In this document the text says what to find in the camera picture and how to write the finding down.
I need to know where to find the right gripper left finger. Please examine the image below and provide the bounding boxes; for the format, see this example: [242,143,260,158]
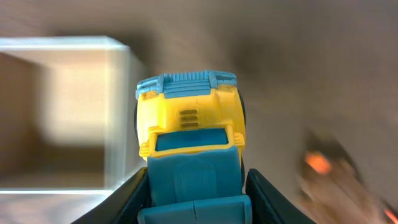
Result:
[72,167,152,224]

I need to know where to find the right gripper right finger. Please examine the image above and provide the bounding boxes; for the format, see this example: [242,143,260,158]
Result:
[245,169,315,224]

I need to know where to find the brown plush toy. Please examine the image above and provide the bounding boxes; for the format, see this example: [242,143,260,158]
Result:
[296,132,397,224]

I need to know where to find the yellow and grey toy truck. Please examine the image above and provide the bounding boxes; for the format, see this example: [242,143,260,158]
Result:
[134,70,252,224]

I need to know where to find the white cardboard box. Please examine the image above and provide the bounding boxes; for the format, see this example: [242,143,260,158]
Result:
[1,36,142,192]

